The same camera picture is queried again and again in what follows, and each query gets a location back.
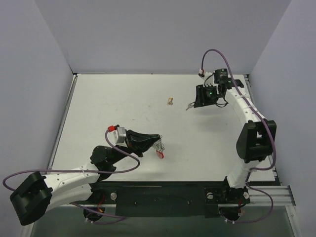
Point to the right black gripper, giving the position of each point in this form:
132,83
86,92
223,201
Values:
201,96

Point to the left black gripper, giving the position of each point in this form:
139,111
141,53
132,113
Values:
132,140

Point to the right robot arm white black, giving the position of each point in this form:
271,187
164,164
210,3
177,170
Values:
257,135

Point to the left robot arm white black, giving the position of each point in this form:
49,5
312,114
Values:
44,190

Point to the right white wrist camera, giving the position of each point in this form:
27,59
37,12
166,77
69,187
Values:
207,77

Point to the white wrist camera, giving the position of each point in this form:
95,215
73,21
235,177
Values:
207,77
119,133

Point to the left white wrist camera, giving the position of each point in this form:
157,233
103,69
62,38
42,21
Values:
119,133

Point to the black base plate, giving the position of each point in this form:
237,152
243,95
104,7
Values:
173,209

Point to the aluminium frame rail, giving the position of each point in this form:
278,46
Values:
271,195

